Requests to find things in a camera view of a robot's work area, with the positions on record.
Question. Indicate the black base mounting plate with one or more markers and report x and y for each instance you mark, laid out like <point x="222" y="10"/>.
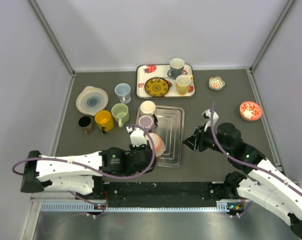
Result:
<point x="162" y="194"/>

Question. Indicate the lilac purple mug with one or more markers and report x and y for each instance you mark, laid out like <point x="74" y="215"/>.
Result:
<point x="148" y="122"/>

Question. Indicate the cream white mug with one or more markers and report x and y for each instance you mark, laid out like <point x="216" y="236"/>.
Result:
<point x="147" y="108"/>

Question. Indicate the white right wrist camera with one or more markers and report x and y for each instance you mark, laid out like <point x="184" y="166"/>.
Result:
<point x="210" y="116"/>

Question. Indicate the red white patterned bowl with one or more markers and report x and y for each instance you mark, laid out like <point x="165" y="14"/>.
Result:
<point x="250" y="111"/>

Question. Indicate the yellow mug black handle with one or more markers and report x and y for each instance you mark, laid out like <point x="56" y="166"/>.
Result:
<point x="104" y="120"/>

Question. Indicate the pale yellow mug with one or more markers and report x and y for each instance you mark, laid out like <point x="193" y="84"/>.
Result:
<point x="183" y="83"/>

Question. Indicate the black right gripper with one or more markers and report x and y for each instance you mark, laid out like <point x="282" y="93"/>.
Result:
<point x="201" y="132"/>

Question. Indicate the small flower patterned bowl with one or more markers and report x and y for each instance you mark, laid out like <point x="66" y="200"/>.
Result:
<point x="216" y="83"/>

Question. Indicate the silver metal tray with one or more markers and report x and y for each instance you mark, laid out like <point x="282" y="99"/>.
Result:
<point x="170" y="127"/>

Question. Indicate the white plate blue rings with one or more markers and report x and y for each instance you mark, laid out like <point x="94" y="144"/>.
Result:
<point x="92" y="100"/>

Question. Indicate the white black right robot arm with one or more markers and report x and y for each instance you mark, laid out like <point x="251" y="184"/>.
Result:
<point x="257" y="179"/>

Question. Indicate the yellow patterned black plate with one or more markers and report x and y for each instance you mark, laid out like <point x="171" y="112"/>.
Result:
<point x="156" y="87"/>

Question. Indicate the grey green mug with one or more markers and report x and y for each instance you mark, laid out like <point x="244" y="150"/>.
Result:
<point x="176" y="68"/>

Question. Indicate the light green mug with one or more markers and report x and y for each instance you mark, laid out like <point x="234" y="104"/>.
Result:
<point x="120" y="113"/>

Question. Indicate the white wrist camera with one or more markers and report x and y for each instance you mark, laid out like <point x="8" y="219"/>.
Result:
<point x="137" y="136"/>
<point x="210" y="116"/>

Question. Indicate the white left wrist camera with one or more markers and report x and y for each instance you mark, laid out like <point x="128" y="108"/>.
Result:
<point x="137" y="136"/>

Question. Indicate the dark brown red mug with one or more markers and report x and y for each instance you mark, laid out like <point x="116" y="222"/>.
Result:
<point x="86" y="124"/>

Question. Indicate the strawberry pattern white tray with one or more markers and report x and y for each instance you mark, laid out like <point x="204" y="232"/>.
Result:
<point x="145" y="72"/>

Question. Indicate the light blue glass cup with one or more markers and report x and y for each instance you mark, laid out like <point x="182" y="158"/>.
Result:
<point x="123" y="92"/>

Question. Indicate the pink mug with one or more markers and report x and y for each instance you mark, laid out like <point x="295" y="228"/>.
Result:
<point x="158" y="143"/>

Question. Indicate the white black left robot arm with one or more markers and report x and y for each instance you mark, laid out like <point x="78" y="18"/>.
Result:
<point x="83" y="174"/>

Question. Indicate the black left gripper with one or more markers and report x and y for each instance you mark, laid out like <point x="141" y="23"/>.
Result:
<point x="132" y="149"/>

